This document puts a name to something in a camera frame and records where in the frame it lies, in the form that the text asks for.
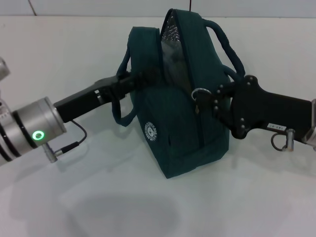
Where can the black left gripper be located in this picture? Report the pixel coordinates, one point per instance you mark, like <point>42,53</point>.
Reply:
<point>84,101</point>

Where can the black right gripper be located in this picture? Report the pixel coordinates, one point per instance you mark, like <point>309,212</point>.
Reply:
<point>266,108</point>

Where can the dark teal insulated lunch bag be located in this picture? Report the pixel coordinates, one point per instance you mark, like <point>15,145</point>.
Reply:
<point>177,138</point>

